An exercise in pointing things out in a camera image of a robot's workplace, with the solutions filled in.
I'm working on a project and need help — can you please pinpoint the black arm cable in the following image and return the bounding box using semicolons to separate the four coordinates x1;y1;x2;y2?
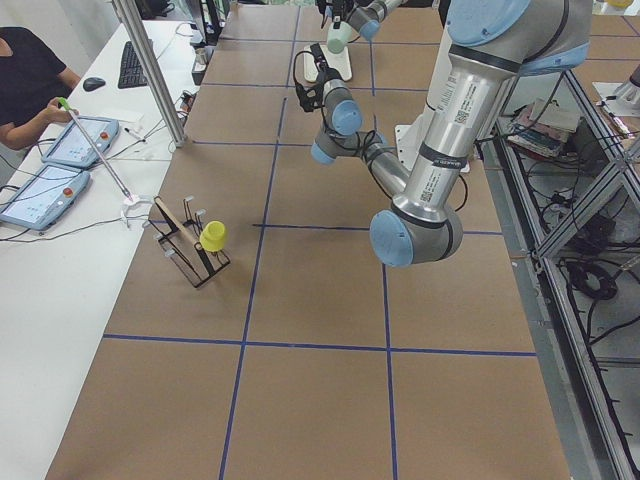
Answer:
291;47;381;151

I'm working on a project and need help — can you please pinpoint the lower blue teach pendant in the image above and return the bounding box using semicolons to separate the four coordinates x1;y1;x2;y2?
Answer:
1;164;91;231

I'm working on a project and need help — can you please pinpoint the black keyboard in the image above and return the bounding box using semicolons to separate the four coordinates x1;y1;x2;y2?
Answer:
117;41;147;89

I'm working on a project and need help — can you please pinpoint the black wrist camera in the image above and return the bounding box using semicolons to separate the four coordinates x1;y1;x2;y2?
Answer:
309;43;329;72

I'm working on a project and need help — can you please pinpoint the pale green plastic cup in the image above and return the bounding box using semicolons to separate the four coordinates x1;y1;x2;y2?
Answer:
326;22;352;54

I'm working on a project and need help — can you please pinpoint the black computer mouse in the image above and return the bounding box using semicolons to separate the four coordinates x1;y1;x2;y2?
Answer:
82;77;106;92

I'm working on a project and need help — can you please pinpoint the grabber stick with claw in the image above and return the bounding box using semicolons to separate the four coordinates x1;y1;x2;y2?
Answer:
57;97;154;227

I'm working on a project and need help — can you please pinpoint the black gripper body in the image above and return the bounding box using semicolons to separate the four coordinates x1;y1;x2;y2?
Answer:
319;0;355;26
295;83;325;113

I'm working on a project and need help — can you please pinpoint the black wire cup rack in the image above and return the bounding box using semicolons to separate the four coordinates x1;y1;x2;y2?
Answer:
149;196;231;289

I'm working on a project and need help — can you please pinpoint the blue teach pendant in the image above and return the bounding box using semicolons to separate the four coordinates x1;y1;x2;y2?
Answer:
42;116;120;169
1;164;91;231

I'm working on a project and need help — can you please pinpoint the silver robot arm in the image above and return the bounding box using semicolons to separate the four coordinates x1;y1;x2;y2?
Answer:
311;1;592;267
315;0;405;41

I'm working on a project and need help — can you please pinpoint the silver metal can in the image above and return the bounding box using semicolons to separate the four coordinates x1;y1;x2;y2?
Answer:
192;47;208;72

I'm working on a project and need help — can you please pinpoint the seated person in black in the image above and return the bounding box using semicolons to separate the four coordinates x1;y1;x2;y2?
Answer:
1;26;80;150

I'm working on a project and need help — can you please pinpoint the upper blue teach pendant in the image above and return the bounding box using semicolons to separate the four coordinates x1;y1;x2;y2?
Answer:
42;116;120;169

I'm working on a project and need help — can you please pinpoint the aluminium frame post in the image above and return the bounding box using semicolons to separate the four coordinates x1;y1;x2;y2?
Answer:
112;0;186;148

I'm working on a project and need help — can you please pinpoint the yellow plastic cup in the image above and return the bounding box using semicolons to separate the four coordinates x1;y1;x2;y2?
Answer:
199;220;227;252

